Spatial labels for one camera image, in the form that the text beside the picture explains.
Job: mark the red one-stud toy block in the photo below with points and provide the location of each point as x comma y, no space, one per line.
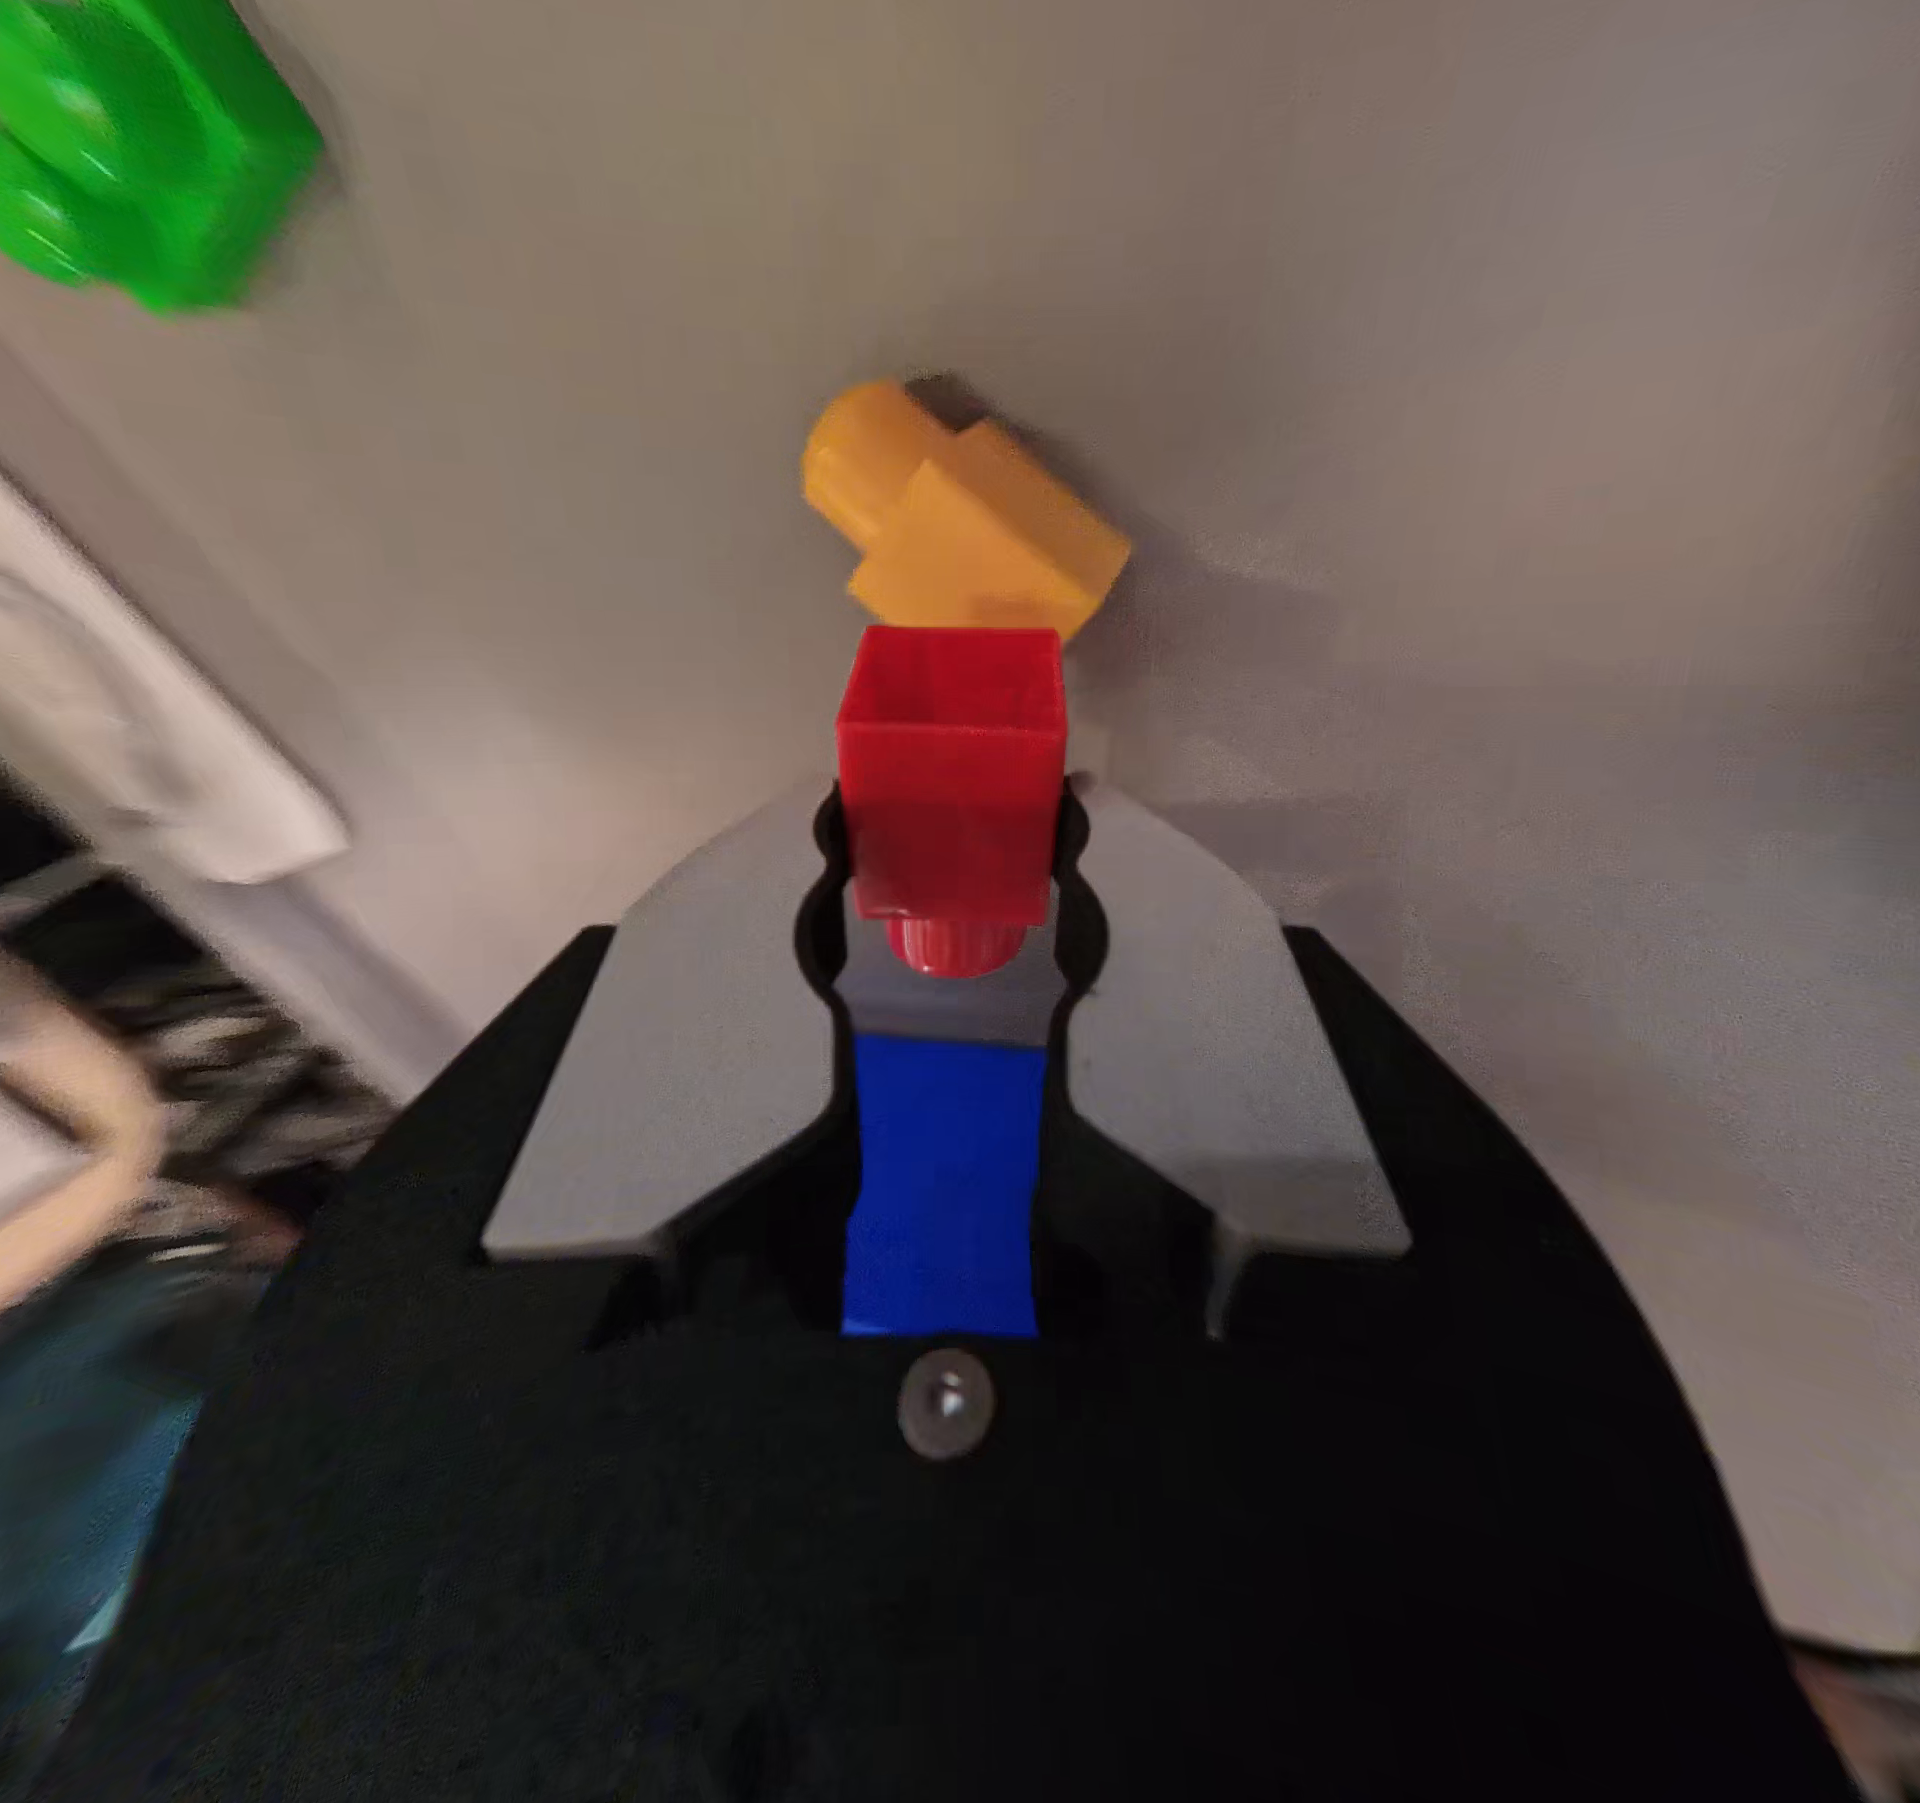
952,799

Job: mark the green two-stud toy block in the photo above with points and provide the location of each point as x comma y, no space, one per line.
165,138

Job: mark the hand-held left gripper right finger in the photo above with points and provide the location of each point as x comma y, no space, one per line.
1216,1082

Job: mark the yellow one-stud toy block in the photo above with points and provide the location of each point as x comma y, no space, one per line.
976,528

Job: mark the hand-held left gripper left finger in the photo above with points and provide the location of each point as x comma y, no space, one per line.
677,1082

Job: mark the blue plastic bin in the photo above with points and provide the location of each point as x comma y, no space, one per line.
947,1189

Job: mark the grey desk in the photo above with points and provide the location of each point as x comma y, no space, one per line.
1351,333

